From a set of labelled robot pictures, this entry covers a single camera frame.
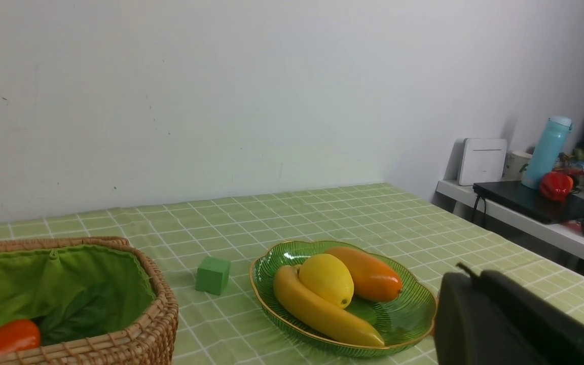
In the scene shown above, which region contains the yellow banana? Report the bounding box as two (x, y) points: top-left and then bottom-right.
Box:
(273, 266), (385, 347)

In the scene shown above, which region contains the green glass leaf plate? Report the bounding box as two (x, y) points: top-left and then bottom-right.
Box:
(249, 241), (436, 358)

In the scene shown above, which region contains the light blue water bottle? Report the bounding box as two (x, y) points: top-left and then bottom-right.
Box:
(521, 116), (573, 190)

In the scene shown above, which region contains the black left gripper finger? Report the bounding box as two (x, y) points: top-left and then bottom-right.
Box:
(433, 263), (584, 364)

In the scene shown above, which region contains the orange carrot with leaves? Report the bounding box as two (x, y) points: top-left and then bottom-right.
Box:
(0, 282), (112, 356)

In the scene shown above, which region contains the black flat device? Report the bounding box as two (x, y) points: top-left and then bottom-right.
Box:
(472, 181), (584, 225)

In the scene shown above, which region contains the white side shelf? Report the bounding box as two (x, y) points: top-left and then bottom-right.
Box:
(436, 180), (584, 260)

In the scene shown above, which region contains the green checkered tablecloth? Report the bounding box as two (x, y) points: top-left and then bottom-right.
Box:
(0, 184), (584, 364)

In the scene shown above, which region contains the red bell pepper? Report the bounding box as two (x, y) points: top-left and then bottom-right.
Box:
(538, 171), (575, 202)

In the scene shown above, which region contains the green foam cube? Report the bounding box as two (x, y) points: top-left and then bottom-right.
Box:
(195, 256), (231, 296)

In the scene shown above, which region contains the white mug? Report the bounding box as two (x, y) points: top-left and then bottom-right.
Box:
(503, 151), (532, 181)

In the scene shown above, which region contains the yellow lemon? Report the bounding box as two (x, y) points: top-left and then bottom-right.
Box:
(298, 253), (354, 309)

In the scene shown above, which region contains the white router box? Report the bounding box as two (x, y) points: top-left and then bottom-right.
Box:
(457, 138), (507, 186)

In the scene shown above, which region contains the woven wicker basket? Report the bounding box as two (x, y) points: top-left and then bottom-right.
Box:
(0, 236), (178, 364)

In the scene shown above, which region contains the green fabric basket liner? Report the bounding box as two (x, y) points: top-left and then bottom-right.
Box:
(0, 245), (155, 346)

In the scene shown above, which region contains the orange mango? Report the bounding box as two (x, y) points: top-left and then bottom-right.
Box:
(325, 246), (403, 303)

